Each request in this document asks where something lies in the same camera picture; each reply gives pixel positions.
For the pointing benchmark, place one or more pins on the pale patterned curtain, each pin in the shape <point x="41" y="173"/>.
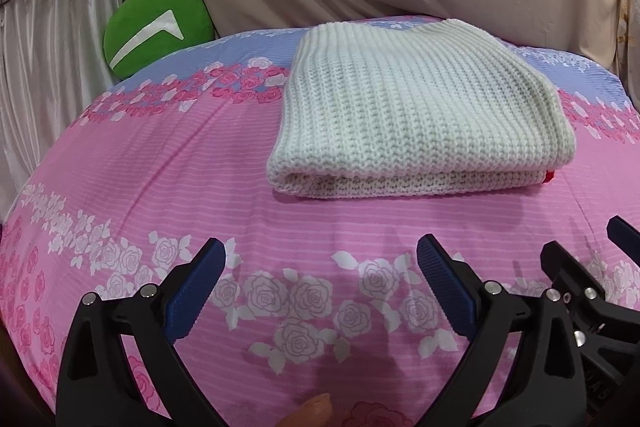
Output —
<point x="628" y="37"/>

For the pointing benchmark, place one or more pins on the person's left hand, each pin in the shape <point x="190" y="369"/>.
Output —
<point x="316" y="412"/>

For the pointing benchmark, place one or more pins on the green plush cushion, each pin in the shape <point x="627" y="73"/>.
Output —
<point x="135" y="17"/>

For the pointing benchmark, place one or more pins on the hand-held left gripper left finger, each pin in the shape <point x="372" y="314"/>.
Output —
<point x="192" y="292"/>

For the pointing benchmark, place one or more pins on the pink blue floral bed sheet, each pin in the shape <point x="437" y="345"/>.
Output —
<point x="200" y="187"/>

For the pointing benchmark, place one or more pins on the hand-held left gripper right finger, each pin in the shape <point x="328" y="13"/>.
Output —
<point x="447" y="287"/>

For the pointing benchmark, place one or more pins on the white satin curtain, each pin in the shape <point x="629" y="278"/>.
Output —
<point x="45" y="67"/>

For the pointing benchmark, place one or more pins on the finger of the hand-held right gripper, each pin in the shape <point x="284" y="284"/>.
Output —
<point x="625" y="234"/>
<point x="575" y="264"/>

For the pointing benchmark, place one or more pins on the white navy red knit sweater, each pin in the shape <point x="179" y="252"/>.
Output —
<point x="400" y="107"/>

